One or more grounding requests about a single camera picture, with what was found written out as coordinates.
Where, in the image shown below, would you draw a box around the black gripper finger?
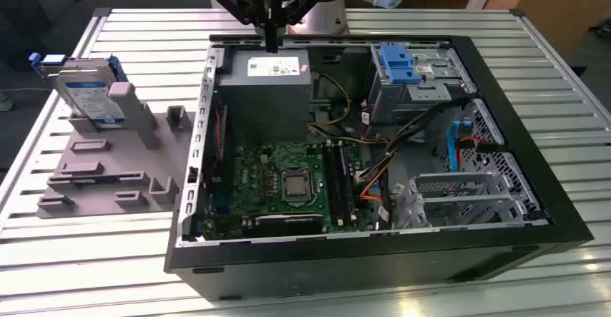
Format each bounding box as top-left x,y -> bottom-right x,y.
271,0 -> 329,53
206,0 -> 274,53

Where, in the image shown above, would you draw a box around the hard disk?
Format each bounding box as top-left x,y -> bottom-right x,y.
28,54 -> 130,130

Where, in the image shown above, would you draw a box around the silver disk bay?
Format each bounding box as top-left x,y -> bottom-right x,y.
395,172 -> 549,230

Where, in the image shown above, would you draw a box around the blue drive latch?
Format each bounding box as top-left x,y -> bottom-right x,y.
379,44 -> 426,84

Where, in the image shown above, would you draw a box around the grey power supply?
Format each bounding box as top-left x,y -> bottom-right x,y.
216,47 -> 317,146

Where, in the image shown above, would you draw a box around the silver drive cage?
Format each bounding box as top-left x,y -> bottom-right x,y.
367,44 -> 479,125

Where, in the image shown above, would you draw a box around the CPU socket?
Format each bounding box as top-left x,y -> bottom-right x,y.
278,166 -> 319,205

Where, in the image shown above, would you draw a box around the grey parts rack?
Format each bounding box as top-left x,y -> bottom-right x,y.
36,82 -> 200,220

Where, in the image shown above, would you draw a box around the black RAM stick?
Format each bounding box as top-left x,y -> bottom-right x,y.
335,140 -> 358,222

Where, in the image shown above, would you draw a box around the silver CPU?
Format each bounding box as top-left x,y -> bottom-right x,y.
283,175 -> 311,196

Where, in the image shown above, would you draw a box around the green motherboard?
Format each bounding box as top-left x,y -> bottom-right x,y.
204,141 -> 378,241

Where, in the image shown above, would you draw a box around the wooden cabinet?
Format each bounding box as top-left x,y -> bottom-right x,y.
486,0 -> 611,57

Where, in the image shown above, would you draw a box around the black graphics card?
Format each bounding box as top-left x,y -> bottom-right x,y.
240,212 -> 326,239

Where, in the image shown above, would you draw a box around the black PC case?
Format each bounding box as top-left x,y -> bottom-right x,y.
163,34 -> 597,302

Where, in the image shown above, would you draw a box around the yellow wires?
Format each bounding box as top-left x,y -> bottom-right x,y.
307,73 -> 353,135

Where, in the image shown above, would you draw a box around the black cable bundle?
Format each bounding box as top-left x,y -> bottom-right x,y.
355,97 -> 473,182

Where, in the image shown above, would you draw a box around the blue wire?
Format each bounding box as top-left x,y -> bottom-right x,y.
449,118 -> 474,173

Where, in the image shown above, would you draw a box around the red wire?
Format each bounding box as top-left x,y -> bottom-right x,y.
455,136 -> 483,171

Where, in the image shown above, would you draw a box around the orange wire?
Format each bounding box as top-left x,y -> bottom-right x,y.
355,173 -> 383,202

